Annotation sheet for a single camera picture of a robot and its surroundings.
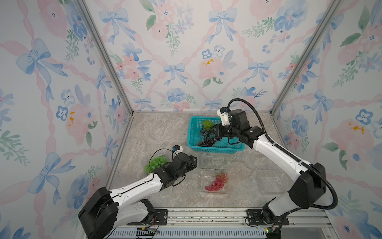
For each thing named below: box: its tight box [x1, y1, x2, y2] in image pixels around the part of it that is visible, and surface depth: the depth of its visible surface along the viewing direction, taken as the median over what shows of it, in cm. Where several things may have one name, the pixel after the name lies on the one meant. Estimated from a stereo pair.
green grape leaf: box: [201, 119, 215, 131], surface depth 80 cm
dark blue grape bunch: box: [200, 127, 217, 142], surface depth 81 cm
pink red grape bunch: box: [204, 172, 228, 192], surface depth 83 cm
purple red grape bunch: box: [197, 136, 223, 147], surface depth 99 cm
